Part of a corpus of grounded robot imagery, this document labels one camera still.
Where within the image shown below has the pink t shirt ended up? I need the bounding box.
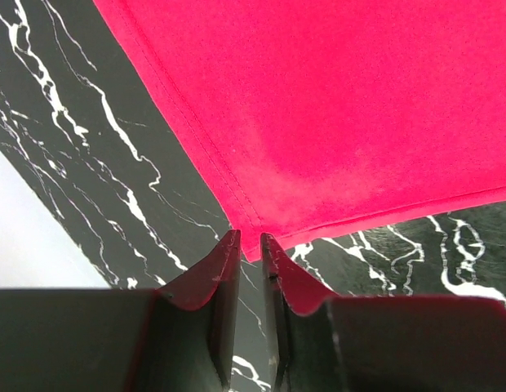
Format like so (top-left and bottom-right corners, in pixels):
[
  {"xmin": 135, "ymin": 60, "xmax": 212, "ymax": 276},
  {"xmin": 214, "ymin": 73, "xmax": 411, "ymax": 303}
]
[{"xmin": 96, "ymin": 1, "xmax": 506, "ymax": 261}]

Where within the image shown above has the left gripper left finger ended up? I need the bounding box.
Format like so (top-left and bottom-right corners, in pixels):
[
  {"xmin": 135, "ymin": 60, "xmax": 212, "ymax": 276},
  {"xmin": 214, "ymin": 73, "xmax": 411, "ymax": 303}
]
[{"xmin": 0, "ymin": 230, "xmax": 241, "ymax": 391}]

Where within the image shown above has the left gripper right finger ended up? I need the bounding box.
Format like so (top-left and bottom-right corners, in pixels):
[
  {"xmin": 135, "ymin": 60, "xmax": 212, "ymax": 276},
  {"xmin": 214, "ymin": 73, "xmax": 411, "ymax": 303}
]
[{"xmin": 260, "ymin": 234, "xmax": 506, "ymax": 391}]

